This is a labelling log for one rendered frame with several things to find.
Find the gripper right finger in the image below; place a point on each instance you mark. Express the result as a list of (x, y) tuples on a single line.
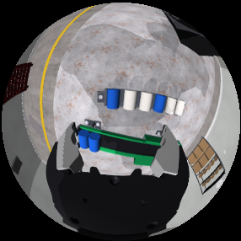
[(170, 164)]

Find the blue cylinder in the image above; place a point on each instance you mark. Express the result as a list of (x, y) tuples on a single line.
[(159, 103), (94, 142), (83, 139), (113, 98)]

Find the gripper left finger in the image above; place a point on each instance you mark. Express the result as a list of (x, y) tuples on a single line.
[(64, 159)]

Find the white plastic bar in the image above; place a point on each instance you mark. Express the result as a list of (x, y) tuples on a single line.
[(170, 105), (130, 99), (145, 101), (179, 107)]

